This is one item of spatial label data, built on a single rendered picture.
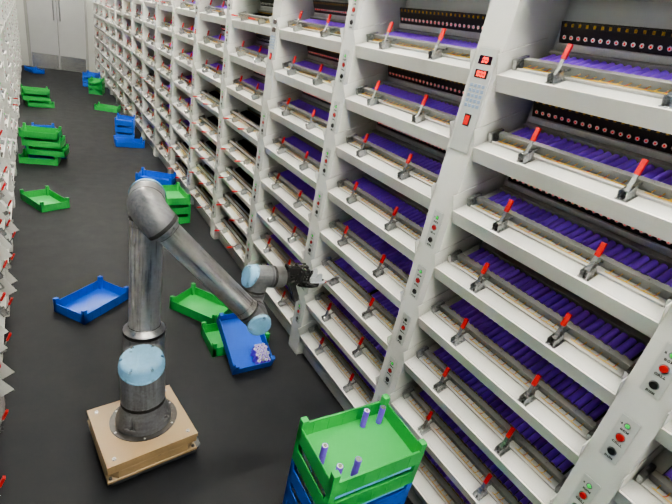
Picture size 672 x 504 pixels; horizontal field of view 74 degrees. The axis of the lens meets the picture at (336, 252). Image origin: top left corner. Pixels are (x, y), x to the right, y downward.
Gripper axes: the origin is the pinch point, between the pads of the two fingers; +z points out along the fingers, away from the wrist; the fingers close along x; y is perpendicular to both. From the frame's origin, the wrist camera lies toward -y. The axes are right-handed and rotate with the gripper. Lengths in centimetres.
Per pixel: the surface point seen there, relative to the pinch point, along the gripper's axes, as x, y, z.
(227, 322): 37, -46, -20
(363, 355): -28.8, -19.1, 11.6
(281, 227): 60, 0, 8
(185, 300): 79, -59, -28
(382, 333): -38.2, -0.9, 6.6
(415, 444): -84, -5, -15
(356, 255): -10.8, 19.0, 4.4
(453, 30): -17, 108, 5
